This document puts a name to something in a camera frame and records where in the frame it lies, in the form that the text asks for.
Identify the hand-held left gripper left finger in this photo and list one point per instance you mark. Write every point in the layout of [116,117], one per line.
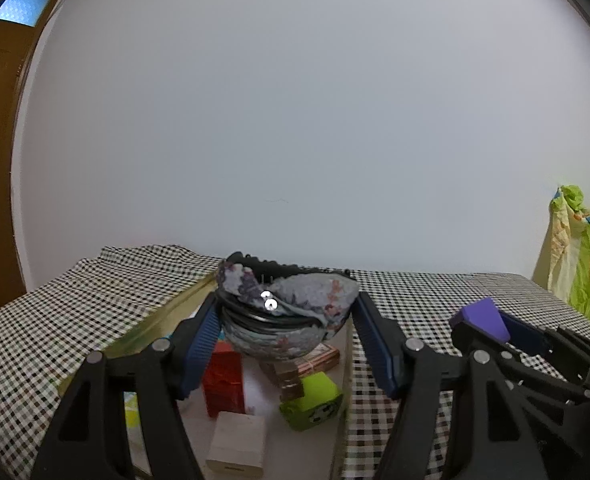
[202,345]

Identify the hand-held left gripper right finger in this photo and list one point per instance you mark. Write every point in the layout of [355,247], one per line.
[375,345]

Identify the purple building block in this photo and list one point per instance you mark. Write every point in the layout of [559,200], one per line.
[480,317]

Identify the dark brown wooden block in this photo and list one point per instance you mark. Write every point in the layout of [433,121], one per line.
[291,386]

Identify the white paper sheet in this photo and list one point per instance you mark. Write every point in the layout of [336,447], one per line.
[257,400]

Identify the clear plastic box green label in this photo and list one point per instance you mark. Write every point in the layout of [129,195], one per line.
[131,412]

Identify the green building block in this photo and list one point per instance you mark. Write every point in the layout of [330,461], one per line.
[315,395]

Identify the gold-green metal tray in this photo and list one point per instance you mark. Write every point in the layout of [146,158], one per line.
[160,317]

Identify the grey floral cloth bundle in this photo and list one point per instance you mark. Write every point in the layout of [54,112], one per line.
[300,320]

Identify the checkered tablecloth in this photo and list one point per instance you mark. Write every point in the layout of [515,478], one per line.
[75,300]

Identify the red building block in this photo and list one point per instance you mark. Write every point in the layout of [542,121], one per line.
[225,380]

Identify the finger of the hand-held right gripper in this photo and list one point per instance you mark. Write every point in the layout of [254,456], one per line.
[525,377]
[525,335]

